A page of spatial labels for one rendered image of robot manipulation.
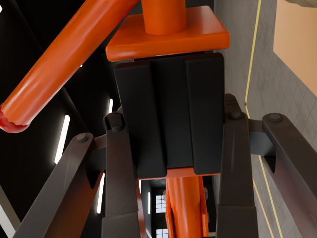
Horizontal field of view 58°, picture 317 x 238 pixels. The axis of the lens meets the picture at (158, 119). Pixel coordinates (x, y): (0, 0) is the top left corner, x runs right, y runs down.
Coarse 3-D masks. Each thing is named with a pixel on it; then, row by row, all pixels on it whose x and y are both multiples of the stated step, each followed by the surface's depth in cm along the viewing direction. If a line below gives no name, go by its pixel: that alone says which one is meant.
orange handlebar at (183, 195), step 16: (144, 0) 14; (160, 0) 13; (176, 0) 13; (144, 16) 14; (160, 16) 14; (176, 16) 14; (160, 32) 14; (176, 32) 14; (176, 192) 19; (192, 192) 19; (176, 208) 20; (192, 208) 20; (176, 224) 21; (192, 224) 21
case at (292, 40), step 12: (276, 12) 35; (288, 12) 31; (300, 12) 28; (312, 12) 26; (276, 24) 35; (288, 24) 31; (300, 24) 28; (312, 24) 26; (276, 36) 35; (288, 36) 32; (300, 36) 28; (312, 36) 26; (276, 48) 36; (288, 48) 32; (300, 48) 29; (312, 48) 26; (288, 60) 32; (300, 60) 29; (312, 60) 26; (300, 72) 29; (312, 72) 27; (312, 84) 27
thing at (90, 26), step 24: (96, 0) 15; (120, 0) 15; (72, 24) 16; (96, 24) 16; (48, 48) 17; (72, 48) 17; (96, 48) 17; (48, 72) 17; (72, 72) 18; (24, 96) 18; (48, 96) 19; (0, 120) 19; (24, 120) 20
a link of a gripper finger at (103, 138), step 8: (104, 136) 16; (96, 144) 15; (104, 144) 15; (96, 152) 15; (104, 152) 15; (88, 160) 15; (96, 160) 15; (104, 160) 15; (88, 168) 15; (96, 168) 15; (104, 168) 16
